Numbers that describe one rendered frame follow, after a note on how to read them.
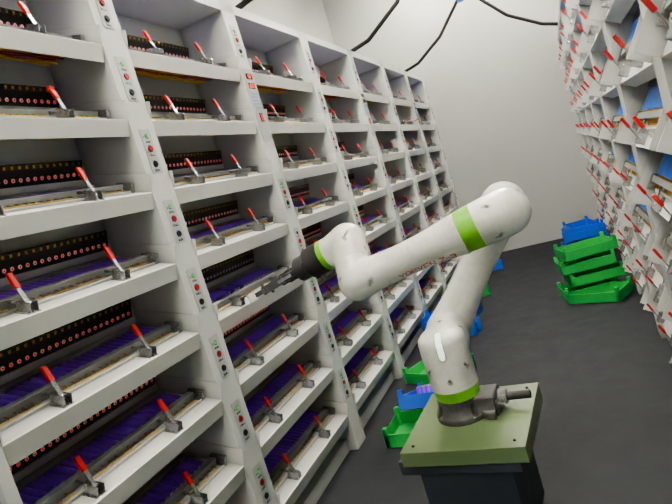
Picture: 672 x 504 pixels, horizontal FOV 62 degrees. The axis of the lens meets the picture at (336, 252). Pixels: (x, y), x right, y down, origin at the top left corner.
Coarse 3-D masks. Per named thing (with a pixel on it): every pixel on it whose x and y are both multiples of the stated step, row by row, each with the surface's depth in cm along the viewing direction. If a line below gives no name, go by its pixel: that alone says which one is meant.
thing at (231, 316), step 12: (252, 264) 219; (264, 264) 223; (276, 264) 221; (288, 264) 219; (228, 276) 203; (276, 288) 197; (288, 288) 206; (264, 300) 189; (216, 312) 162; (228, 312) 171; (240, 312) 174; (252, 312) 181; (228, 324) 168
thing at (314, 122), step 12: (264, 108) 259; (276, 108) 270; (276, 120) 235; (288, 120) 255; (300, 120) 260; (312, 120) 276; (324, 120) 276; (276, 132) 228; (288, 132) 238; (300, 132) 250; (312, 132) 262
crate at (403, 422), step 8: (400, 416) 234; (408, 416) 234; (416, 416) 233; (392, 424) 229; (400, 424) 235; (408, 424) 233; (384, 432) 218; (392, 432) 227; (400, 432) 228; (408, 432) 214; (392, 440) 217; (400, 440) 216
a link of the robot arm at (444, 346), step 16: (448, 320) 157; (432, 336) 148; (448, 336) 146; (464, 336) 149; (432, 352) 147; (448, 352) 145; (464, 352) 147; (432, 368) 148; (448, 368) 146; (464, 368) 147; (432, 384) 151; (448, 384) 147; (464, 384) 147; (448, 400) 149; (464, 400) 148
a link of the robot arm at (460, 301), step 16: (464, 256) 159; (480, 256) 156; (496, 256) 156; (464, 272) 159; (480, 272) 157; (448, 288) 163; (464, 288) 159; (480, 288) 159; (448, 304) 161; (464, 304) 160; (432, 320) 162; (464, 320) 160
